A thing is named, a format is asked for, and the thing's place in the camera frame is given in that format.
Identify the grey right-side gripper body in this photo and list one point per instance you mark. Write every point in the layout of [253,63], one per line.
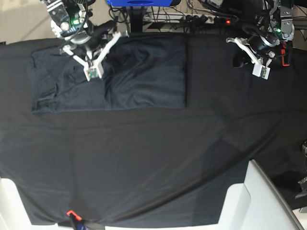
[98,35]

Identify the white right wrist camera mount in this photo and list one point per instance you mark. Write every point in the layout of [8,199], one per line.
[92,62]

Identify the grey metal bracket right edge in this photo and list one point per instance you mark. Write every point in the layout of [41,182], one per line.
[303,186]

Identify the blue clamp at bottom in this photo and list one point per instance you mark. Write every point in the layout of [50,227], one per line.
[76,221]

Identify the red and black clamp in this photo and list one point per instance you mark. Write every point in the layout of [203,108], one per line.
[286,53]

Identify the black table cloth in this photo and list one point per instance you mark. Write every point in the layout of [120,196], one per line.
[155,167]

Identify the black table leg post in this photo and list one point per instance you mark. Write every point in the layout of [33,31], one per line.
[136,15]

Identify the dark grey long-sleeve T-shirt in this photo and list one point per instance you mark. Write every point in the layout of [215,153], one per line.
[139,72]

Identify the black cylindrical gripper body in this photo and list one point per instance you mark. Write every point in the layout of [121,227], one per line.
[261,45]

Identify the white power strip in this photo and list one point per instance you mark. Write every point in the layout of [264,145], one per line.
[176,17]

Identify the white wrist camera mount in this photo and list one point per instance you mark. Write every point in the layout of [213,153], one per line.
[92,62]
[260,63]

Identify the white foam block left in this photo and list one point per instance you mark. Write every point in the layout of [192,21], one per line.
[13,215]

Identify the blue plastic bin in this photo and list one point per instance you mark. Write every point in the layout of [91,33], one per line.
[139,3]

